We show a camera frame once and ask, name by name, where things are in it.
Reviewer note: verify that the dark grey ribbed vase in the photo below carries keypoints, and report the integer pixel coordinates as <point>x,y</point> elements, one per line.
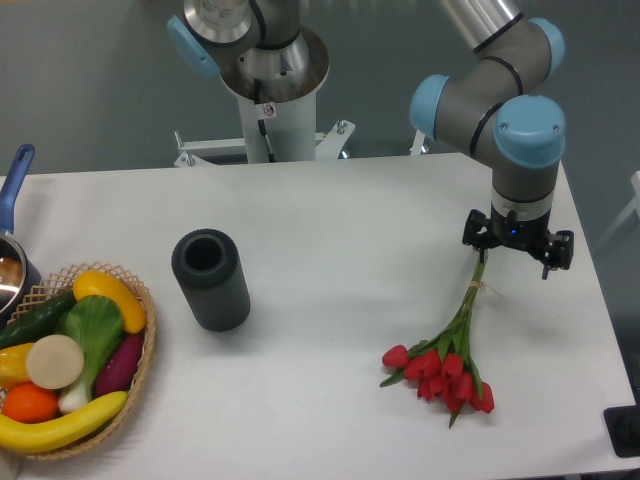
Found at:
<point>207,267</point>

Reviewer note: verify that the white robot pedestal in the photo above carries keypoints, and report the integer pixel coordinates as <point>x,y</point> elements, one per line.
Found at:
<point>271,133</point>

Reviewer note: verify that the purple sweet potato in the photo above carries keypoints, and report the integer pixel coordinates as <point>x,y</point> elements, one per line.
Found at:
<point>119,371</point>

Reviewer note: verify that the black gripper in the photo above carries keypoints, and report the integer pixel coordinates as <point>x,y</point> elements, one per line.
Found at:
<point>554,250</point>

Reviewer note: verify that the blue handled saucepan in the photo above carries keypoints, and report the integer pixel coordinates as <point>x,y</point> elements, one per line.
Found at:
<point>18,274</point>

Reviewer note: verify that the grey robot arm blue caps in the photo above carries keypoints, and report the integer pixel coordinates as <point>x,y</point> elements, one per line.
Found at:
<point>274,66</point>

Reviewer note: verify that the orange fruit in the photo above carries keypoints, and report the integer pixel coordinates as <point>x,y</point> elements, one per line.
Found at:
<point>29,403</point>

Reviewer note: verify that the beige round disc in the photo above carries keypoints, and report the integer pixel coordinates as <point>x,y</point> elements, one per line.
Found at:
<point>54,362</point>

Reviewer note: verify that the woven wicker basket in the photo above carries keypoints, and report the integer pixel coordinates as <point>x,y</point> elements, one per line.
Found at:
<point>62,281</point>

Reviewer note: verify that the white chair frame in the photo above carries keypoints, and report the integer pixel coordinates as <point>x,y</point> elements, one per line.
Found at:
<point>631,209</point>

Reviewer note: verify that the yellow pepper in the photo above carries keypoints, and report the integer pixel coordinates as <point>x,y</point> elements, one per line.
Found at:
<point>13,369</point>

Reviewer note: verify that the black device at edge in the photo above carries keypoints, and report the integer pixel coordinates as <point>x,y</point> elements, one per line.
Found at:
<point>623,428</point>

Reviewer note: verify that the green bok choy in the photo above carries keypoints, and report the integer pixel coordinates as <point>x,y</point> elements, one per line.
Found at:
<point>96,325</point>

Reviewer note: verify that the green cucumber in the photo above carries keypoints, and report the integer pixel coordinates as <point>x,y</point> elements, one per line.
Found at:
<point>38,322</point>

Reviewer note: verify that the red tulip bouquet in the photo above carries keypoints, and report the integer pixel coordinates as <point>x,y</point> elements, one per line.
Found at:
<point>443,368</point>

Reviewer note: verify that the yellow banana squash lower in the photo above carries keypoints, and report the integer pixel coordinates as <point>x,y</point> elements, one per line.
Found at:
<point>60,432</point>

